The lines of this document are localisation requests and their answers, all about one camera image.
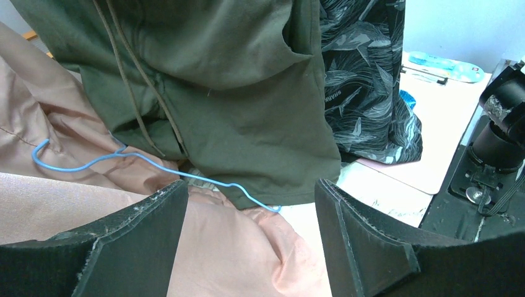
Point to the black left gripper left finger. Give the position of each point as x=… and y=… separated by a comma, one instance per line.
x=128, y=253

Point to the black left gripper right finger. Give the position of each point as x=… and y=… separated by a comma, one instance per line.
x=369, y=253

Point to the olive green shorts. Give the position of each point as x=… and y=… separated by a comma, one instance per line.
x=234, y=87

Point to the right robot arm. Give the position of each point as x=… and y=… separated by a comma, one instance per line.
x=502, y=123

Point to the dusty pink shorts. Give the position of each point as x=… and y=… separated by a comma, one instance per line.
x=222, y=251

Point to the blue shark print shorts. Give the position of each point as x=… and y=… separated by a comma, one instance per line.
x=408, y=99

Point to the black shark print shorts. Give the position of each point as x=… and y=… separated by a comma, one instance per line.
x=361, y=44

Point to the pink mat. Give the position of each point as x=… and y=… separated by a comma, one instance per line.
x=445, y=112

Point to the metal clipboard clip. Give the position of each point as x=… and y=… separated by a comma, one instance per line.
x=424, y=76

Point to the wooden ladder shelf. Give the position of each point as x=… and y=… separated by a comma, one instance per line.
x=36, y=41

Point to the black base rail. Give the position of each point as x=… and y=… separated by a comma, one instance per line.
x=482, y=195

